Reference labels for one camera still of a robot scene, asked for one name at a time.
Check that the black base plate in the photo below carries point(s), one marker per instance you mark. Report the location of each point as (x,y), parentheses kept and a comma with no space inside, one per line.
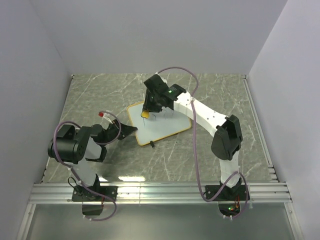
(105,194)
(238,192)

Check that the aluminium side rail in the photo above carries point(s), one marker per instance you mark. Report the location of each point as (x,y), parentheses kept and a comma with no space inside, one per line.
(270,165)

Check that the yellow framed whiteboard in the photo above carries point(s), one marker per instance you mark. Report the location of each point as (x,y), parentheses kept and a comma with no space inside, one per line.
(158,126)

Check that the yellow whiteboard eraser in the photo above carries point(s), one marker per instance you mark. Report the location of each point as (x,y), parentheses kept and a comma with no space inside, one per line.
(145,114)

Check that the red capped wrist connector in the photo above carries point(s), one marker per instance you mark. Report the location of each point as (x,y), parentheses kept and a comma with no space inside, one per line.
(104,115)

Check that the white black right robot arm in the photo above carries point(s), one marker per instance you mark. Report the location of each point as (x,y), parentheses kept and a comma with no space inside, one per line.
(225,130)

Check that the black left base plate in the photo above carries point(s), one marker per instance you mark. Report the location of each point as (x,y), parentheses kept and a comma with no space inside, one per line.
(105,194)

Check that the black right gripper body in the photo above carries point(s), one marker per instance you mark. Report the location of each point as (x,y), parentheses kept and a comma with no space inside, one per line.
(155,97)

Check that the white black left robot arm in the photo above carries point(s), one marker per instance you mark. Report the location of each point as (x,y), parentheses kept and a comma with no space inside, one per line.
(74,146)

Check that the aluminium front rail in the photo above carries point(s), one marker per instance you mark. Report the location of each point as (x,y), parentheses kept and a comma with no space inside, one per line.
(157,193)

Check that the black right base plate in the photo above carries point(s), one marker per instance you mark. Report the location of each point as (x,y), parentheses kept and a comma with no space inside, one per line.
(238,192)

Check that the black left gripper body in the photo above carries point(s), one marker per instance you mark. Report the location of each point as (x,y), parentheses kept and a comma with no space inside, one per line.
(112,132)

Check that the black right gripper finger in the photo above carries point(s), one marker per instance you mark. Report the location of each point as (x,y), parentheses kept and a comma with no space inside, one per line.
(146,103)
(154,107)

